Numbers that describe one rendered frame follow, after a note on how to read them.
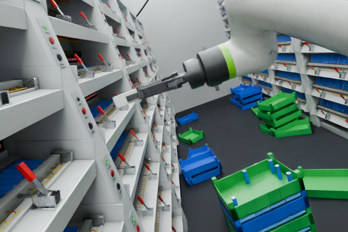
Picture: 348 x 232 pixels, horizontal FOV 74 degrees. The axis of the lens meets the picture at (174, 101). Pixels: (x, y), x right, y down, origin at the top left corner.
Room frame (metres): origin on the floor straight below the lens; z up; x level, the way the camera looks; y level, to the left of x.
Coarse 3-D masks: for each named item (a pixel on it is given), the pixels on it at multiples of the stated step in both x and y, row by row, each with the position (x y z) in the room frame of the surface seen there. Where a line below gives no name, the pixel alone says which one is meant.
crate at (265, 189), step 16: (272, 160) 0.95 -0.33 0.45; (240, 176) 0.95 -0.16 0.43; (256, 176) 0.95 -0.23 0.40; (272, 176) 0.91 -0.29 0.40; (224, 192) 0.92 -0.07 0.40; (240, 192) 0.88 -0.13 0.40; (256, 192) 0.85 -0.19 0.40; (272, 192) 0.76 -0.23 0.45; (288, 192) 0.77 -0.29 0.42; (240, 208) 0.75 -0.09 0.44; (256, 208) 0.75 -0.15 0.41
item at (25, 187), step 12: (36, 168) 0.47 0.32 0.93; (48, 168) 0.48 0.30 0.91; (24, 180) 0.42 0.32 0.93; (48, 180) 0.45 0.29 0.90; (12, 192) 0.38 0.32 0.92; (24, 192) 0.40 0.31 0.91; (0, 204) 0.35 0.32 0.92; (12, 204) 0.37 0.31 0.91; (0, 216) 0.34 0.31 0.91; (12, 216) 0.34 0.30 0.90
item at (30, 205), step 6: (66, 168) 0.51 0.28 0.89; (60, 174) 0.48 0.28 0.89; (54, 180) 0.45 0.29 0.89; (48, 186) 0.43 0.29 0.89; (30, 204) 0.37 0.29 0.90; (24, 210) 0.36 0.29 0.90; (18, 216) 0.34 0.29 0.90; (12, 222) 0.33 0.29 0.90; (18, 222) 0.34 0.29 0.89; (6, 228) 0.32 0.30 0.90; (12, 228) 0.32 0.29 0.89
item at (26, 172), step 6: (18, 168) 0.37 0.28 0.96; (24, 168) 0.38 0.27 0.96; (24, 174) 0.37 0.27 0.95; (30, 174) 0.38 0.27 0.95; (30, 180) 0.37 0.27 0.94; (36, 180) 0.38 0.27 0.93; (36, 186) 0.37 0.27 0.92; (42, 186) 0.38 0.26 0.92; (42, 192) 0.37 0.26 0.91; (48, 192) 0.38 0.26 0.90
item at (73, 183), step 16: (16, 144) 0.56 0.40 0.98; (32, 144) 0.56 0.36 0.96; (48, 144) 0.56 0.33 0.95; (64, 144) 0.56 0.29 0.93; (80, 144) 0.56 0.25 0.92; (0, 160) 0.51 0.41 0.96; (64, 160) 0.54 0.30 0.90; (80, 160) 0.55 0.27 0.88; (48, 176) 0.48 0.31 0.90; (64, 176) 0.48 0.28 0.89; (80, 176) 0.47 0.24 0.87; (32, 192) 0.42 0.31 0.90; (64, 192) 0.42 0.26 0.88; (80, 192) 0.45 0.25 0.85; (16, 208) 0.37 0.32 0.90; (64, 208) 0.38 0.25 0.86; (0, 224) 0.34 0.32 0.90; (32, 224) 0.33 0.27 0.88; (48, 224) 0.33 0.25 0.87; (64, 224) 0.37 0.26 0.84
